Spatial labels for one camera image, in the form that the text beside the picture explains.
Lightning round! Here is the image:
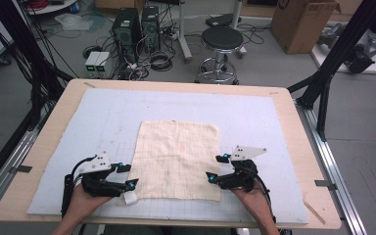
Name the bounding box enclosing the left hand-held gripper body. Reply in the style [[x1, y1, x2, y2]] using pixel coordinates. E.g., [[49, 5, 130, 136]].
[[77, 151, 127, 199]]

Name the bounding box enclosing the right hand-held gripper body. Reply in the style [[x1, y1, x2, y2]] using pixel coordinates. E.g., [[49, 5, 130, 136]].
[[218, 145, 268, 193]]

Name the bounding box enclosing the cream printed cloth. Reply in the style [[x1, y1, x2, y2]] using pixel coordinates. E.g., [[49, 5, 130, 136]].
[[117, 119, 223, 207]]

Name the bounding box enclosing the person's left hand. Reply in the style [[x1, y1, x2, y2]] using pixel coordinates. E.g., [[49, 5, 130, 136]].
[[66, 183, 113, 217]]

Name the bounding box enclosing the person's right hand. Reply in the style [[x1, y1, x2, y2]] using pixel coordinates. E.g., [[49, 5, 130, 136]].
[[230, 181, 272, 219]]

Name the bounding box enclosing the white grid mat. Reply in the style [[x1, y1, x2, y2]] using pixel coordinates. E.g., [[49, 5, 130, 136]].
[[26, 87, 309, 225]]

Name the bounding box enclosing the person's dark clothing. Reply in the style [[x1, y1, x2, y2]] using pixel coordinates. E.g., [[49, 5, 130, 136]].
[[102, 224, 234, 235]]

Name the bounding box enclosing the white power supply unit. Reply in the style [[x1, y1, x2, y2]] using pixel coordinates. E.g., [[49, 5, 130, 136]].
[[84, 51, 102, 74], [94, 52, 112, 78]]

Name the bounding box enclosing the black round stool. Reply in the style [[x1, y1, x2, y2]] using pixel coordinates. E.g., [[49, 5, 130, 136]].
[[195, 25, 245, 86]]

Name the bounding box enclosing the white metal desk leg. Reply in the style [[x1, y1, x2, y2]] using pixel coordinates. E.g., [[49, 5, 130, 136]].
[[175, 0, 194, 64], [232, 0, 248, 60]]

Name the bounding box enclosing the black computer tower green label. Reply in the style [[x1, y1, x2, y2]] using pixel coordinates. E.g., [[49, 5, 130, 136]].
[[112, 8, 143, 64]]

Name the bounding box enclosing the black flat stand base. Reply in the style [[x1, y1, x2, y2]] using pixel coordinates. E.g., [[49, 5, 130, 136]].
[[205, 13, 243, 28]]

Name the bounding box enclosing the large cardboard box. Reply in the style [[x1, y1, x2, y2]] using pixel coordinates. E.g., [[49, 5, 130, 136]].
[[269, 0, 341, 55]]

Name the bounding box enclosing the clear plastic bag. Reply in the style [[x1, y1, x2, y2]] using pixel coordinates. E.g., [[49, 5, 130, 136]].
[[54, 13, 94, 32]]

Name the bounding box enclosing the small cardboard box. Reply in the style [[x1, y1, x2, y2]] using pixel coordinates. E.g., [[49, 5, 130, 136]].
[[94, 0, 147, 12]]

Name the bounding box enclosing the grey black machine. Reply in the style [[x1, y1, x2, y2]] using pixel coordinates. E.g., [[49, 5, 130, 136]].
[[317, 23, 376, 74]]

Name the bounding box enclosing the round white table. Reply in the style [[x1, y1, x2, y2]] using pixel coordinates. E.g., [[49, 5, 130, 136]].
[[22, 0, 79, 16]]

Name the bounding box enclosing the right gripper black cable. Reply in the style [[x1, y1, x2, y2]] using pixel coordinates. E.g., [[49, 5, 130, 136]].
[[255, 173, 277, 225]]

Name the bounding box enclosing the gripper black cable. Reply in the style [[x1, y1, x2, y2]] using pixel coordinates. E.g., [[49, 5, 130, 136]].
[[61, 155, 98, 218], [255, 173, 277, 225]]

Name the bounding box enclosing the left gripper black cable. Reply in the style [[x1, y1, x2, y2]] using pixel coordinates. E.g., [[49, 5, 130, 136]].
[[61, 155, 98, 218]]

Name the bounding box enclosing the aluminium rail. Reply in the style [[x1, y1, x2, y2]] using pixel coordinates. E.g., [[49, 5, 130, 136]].
[[294, 99, 369, 235], [0, 109, 48, 217]]

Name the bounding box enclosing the coiled black cable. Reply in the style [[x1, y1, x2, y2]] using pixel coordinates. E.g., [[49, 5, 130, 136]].
[[149, 51, 174, 72]]

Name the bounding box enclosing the black floor cable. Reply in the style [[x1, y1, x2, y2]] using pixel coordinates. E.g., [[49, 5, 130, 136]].
[[240, 22, 272, 46]]

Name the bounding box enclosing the black frame with cable bundle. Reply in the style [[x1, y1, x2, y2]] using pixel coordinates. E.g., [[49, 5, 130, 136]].
[[0, 0, 74, 132]]

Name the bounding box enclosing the black frame post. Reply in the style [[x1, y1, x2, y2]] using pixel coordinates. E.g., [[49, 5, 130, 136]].
[[287, 0, 376, 142]]

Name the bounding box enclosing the red cable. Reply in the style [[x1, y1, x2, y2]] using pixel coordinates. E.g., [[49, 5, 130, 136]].
[[24, 0, 49, 10]]

